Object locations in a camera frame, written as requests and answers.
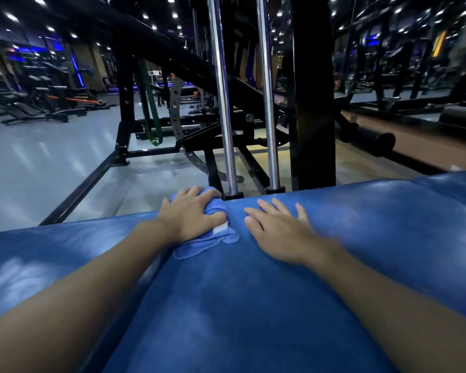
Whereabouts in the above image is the person's right hand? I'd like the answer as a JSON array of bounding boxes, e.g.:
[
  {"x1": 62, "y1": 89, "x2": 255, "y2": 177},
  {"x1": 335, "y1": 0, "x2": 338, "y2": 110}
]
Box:
[{"x1": 243, "y1": 198, "x2": 344, "y2": 268}]

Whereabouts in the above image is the person's left hand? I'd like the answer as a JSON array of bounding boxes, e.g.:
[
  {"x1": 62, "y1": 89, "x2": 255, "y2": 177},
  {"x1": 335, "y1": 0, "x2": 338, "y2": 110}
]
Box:
[{"x1": 155, "y1": 185, "x2": 228, "y2": 245}]

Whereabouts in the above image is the blue microfibre cloth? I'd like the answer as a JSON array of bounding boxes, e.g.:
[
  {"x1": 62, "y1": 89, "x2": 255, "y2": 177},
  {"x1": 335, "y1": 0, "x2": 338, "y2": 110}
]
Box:
[{"x1": 170, "y1": 186, "x2": 240, "y2": 261}]

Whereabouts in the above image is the blue bench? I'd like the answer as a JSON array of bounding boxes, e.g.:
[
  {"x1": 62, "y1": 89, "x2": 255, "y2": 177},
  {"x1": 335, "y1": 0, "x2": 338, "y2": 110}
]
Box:
[{"x1": 0, "y1": 168, "x2": 466, "y2": 373}]

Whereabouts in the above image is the person's left forearm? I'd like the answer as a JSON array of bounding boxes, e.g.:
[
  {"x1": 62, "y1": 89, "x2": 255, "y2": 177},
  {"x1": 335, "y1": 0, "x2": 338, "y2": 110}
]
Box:
[{"x1": 0, "y1": 219, "x2": 176, "y2": 373}]

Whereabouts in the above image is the person's right forearm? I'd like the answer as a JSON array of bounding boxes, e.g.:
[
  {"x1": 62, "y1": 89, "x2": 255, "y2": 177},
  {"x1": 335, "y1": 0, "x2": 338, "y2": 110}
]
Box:
[{"x1": 307, "y1": 238, "x2": 466, "y2": 373}]

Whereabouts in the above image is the black incline bench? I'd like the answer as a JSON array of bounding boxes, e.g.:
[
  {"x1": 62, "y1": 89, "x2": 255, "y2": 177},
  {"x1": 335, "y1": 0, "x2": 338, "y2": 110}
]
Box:
[{"x1": 0, "y1": 91, "x2": 69, "y2": 125}]

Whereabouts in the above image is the grey perforated adjustment plate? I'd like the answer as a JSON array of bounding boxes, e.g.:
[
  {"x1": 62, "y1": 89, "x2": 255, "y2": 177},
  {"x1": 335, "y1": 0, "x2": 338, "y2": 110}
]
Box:
[{"x1": 169, "y1": 75, "x2": 244, "y2": 184}]

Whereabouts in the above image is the green resistance band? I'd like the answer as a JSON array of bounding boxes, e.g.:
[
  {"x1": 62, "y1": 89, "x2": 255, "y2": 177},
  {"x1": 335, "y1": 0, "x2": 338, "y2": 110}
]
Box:
[{"x1": 136, "y1": 58, "x2": 164, "y2": 147}]

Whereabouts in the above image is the black roller pad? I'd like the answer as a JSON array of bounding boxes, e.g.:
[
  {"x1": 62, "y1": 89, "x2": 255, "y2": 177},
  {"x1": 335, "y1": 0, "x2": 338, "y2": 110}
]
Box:
[{"x1": 336, "y1": 112, "x2": 397, "y2": 158}]

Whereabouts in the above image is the chrome guide rod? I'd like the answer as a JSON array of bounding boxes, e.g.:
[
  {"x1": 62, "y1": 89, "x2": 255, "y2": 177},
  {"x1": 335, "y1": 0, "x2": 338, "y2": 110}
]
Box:
[
  {"x1": 206, "y1": 0, "x2": 244, "y2": 200},
  {"x1": 255, "y1": 0, "x2": 286, "y2": 195}
]

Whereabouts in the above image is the black machine upright column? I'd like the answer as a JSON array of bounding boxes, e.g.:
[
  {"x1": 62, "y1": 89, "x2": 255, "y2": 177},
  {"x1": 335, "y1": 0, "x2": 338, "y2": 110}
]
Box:
[{"x1": 287, "y1": 0, "x2": 337, "y2": 191}]

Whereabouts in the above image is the black gym machine frame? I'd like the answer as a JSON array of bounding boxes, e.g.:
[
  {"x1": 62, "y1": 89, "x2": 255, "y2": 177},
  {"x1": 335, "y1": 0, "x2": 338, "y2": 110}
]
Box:
[{"x1": 38, "y1": 0, "x2": 292, "y2": 226}]

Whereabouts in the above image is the black framed wall mirror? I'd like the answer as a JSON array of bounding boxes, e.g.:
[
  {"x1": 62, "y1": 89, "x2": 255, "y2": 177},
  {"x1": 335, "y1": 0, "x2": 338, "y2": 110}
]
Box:
[{"x1": 333, "y1": 0, "x2": 466, "y2": 140}]

